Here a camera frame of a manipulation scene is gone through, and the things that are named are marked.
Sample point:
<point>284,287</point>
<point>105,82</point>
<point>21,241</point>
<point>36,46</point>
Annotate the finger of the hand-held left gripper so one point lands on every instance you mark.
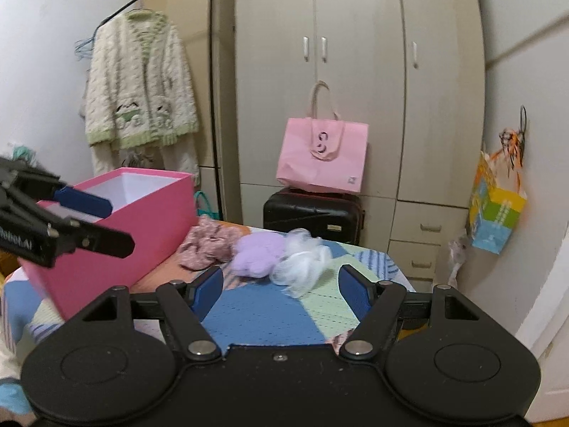
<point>86,202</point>
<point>102,242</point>

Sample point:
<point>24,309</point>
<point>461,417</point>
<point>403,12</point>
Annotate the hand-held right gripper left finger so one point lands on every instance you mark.
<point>209,291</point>

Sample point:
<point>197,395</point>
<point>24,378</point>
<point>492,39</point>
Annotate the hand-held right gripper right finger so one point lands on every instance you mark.
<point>355,291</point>

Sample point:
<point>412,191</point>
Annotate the pink cardboard box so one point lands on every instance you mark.
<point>102,280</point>

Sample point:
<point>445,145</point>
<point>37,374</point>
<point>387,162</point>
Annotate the pink floral scrunchie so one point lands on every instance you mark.
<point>204,244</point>

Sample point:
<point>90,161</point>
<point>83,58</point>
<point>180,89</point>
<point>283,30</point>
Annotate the white mesh bath puff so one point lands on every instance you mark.
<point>298,271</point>

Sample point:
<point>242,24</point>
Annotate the purple bath puff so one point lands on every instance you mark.
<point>258,253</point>

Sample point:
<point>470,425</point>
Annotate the black suitcase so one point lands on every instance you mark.
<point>302,218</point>

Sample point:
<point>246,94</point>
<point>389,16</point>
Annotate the white plastic bag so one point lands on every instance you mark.
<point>458,253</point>

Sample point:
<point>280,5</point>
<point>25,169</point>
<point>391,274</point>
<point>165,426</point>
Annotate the pink tote bag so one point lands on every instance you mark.
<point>311,169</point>

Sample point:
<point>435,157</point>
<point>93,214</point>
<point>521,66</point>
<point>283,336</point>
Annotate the cream knitted cardigan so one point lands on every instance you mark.
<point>142,84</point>

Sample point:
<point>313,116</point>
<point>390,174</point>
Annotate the colourful paper gift bag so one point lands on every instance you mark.
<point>493,218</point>

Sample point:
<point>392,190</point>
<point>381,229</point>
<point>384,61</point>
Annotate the black metal clothes rack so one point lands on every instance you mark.
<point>215,75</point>

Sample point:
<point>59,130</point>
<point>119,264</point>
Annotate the beige wardrobe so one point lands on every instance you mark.
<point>355,98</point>

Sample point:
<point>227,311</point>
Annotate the black wall hook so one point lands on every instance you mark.
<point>523,120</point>

